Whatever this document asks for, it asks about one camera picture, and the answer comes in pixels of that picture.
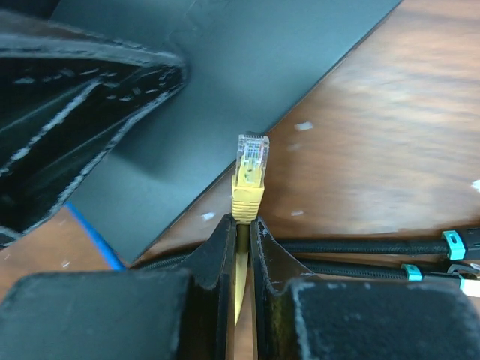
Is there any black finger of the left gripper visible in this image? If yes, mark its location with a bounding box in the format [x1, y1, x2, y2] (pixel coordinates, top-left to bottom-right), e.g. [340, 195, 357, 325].
[1, 9, 188, 247]

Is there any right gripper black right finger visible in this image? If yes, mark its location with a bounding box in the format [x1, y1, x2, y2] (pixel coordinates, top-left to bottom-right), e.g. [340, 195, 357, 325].
[250, 219, 479, 359]

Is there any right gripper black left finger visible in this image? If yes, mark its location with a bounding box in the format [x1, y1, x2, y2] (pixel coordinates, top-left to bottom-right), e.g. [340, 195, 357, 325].
[1, 215, 236, 359]

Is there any blue ethernet cable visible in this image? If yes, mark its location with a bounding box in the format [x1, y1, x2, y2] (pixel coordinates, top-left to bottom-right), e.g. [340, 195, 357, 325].
[64, 202, 127, 272]

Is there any yellow ethernet cable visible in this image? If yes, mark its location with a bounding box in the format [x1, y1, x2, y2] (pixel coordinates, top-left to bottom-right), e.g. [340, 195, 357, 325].
[230, 133, 271, 327]

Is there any black network switch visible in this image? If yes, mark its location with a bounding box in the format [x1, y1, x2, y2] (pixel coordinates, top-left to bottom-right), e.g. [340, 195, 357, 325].
[52, 1, 397, 263]

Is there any black braided cable two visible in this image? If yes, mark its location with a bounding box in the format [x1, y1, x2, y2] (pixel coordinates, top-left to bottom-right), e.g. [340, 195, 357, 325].
[130, 250, 480, 299]

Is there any black braided cable one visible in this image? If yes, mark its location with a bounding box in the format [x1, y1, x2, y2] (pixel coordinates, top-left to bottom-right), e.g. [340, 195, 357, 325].
[277, 228, 480, 262]

